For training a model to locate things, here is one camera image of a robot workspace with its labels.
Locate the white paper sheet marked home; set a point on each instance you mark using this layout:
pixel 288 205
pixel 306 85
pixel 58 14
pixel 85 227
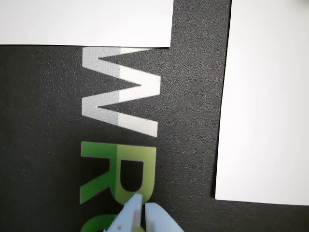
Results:
pixel 265 108

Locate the white plastic gripper finger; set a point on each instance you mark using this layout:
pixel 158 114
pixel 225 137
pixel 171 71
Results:
pixel 158 220
pixel 126 217

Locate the white paper sheet marked 1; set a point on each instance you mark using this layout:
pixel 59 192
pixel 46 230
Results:
pixel 84 21

